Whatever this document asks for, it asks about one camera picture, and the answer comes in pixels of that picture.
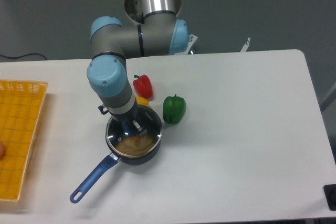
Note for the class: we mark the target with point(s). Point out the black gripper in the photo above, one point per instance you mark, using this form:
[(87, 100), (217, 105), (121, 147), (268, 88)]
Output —
[(125, 114)]

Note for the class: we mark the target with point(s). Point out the glass pot lid blue knob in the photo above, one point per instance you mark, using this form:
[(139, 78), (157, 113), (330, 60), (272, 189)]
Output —
[(118, 131)]

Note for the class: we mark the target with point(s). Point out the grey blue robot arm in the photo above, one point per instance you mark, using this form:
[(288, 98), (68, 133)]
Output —
[(159, 33)]

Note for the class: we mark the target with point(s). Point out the yellow bell pepper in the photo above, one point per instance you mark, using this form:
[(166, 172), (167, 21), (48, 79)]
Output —
[(142, 101)]

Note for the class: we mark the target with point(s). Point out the baked pastry turnover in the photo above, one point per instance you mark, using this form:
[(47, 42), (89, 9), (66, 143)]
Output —
[(136, 145)]

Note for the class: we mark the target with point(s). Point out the red bell pepper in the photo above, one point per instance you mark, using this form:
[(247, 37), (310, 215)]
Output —
[(143, 86)]

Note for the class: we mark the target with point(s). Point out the green bell pepper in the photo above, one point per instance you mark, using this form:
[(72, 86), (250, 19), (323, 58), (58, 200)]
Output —
[(174, 108)]

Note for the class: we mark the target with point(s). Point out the yellow wicker basket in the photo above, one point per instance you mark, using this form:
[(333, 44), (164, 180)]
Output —
[(21, 105)]

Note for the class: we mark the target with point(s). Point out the black object table edge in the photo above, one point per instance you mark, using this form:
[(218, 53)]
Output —
[(330, 194)]

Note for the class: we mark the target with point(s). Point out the dark pot blue handle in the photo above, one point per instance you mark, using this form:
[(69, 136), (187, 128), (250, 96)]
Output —
[(108, 162)]

